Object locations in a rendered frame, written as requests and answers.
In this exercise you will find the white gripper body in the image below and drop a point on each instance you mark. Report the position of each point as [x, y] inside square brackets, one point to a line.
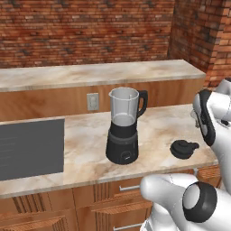
[195, 118]

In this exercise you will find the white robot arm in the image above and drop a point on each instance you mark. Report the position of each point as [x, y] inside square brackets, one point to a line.
[168, 192]

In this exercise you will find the black blender lid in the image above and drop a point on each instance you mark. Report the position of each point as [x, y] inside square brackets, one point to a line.
[182, 149]

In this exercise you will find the black blender with clear jar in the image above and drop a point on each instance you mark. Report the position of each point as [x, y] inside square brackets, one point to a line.
[122, 147]

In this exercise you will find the wooden drawer front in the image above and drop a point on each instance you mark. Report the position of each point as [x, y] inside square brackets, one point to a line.
[120, 214]
[132, 181]
[210, 176]

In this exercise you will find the narrow wooden cupboard panel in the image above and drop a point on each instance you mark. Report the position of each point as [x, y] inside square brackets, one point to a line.
[90, 194]

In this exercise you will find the dark grey hob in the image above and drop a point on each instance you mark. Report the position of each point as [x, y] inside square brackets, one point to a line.
[30, 149]

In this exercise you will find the wooden cupboard door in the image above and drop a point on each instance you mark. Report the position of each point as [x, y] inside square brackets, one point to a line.
[36, 224]

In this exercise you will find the white wall socket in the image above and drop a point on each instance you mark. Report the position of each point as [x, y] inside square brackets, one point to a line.
[92, 101]

